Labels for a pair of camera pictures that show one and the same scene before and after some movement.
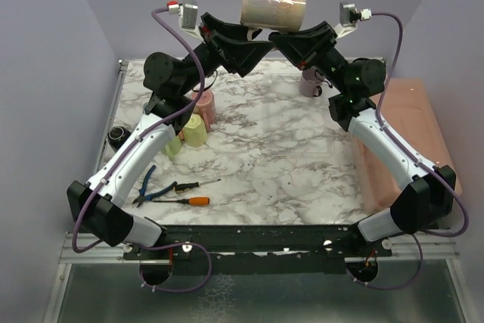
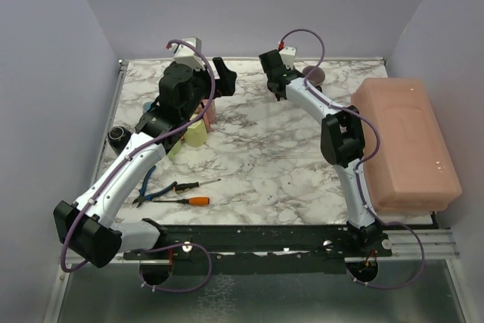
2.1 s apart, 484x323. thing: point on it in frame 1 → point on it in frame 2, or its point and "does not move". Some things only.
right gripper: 305,49 → 287,69
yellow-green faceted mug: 195,132 does not move
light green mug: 172,148 does not move
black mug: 116,137 does not move
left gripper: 240,55 → 224,86
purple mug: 309,85 does not move
